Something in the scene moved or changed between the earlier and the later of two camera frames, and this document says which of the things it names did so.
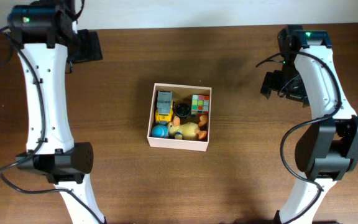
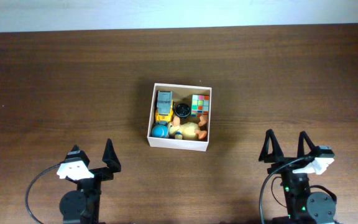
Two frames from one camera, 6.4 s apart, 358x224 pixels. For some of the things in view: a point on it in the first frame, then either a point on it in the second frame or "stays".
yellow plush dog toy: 188,130 stays
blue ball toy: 160,131 stays
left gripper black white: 96,53 to 112,162
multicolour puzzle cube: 199,105 stays
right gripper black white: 270,83 to 277,155
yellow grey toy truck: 164,112 stays
